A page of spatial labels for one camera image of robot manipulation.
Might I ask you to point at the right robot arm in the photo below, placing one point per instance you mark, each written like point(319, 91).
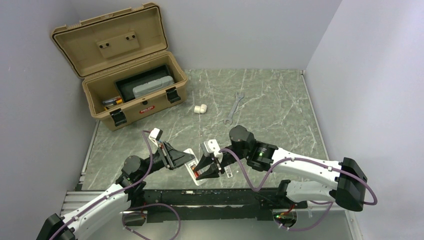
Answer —
point(341, 182)

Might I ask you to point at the white pvc elbow fitting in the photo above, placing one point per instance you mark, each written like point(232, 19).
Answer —
point(200, 109)

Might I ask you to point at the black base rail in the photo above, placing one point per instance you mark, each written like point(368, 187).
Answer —
point(215, 204)

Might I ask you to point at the white battery cover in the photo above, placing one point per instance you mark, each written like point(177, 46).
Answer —
point(228, 171)

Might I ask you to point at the tan plastic toolbox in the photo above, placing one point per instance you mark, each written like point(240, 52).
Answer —
point(115, 46)

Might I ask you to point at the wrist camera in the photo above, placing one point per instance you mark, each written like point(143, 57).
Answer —
point(155, 136)
point(211, 148)

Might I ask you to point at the orange red AA battery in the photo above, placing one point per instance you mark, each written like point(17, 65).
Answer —
point(193, 167)

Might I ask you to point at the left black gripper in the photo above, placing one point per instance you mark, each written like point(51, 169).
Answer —
point(171, 157)

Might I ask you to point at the grey plastic case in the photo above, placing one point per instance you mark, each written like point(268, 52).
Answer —
point(152, 86)

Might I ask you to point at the white remote control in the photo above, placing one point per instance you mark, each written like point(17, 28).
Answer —
point(196, 161)

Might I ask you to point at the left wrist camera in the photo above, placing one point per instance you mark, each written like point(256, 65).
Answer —
point(155, 136)

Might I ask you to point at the black tray in toolbox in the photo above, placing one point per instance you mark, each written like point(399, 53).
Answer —
point(125, 86)

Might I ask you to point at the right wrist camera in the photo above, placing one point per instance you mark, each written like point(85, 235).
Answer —
point(211, 148)

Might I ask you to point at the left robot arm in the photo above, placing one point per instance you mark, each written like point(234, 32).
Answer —
point(126, 194)

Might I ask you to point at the silver open-end wrench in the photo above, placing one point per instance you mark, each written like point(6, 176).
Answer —
point(229, 119)

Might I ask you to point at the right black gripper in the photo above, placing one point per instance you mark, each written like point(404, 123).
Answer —
point(211, 172)

